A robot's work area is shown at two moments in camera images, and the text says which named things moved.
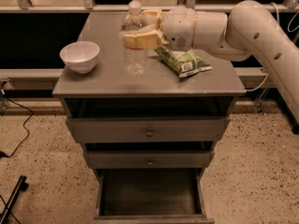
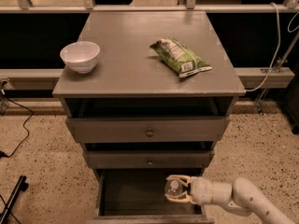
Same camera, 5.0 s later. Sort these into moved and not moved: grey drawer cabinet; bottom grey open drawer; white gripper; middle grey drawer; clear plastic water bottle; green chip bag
Moved: clear plastic water bottle; white gripper
Not moved: grey drawer cabinet; middle grey drawer; bottom grey open drawer; green chip bag
